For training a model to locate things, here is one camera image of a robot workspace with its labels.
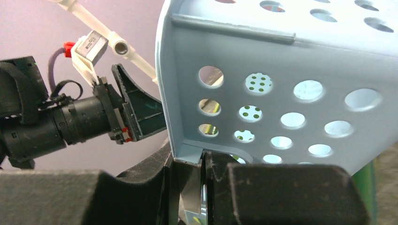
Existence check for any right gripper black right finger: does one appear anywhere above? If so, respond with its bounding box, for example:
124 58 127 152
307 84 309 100
203 151 372 225

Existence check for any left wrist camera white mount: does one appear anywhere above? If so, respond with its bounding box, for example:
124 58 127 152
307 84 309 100
70 30 108 87

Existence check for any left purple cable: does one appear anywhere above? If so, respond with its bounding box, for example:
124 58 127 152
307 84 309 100
47 47 68 92

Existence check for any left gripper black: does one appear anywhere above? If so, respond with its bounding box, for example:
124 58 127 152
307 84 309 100
51 64 167 145

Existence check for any light blue plastic basket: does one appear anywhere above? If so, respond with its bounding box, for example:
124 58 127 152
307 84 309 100
155 0 398 174

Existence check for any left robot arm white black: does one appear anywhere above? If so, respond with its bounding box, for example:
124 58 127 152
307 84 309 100
0 56 166 169

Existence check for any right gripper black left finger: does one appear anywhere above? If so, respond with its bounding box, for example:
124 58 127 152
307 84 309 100
0 143 171 225

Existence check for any white pvc pipe frame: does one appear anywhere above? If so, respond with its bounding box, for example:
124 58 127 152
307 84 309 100
53 0 158 86

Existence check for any green plastic basket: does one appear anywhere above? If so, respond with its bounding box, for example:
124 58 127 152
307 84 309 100
352 159 377 225

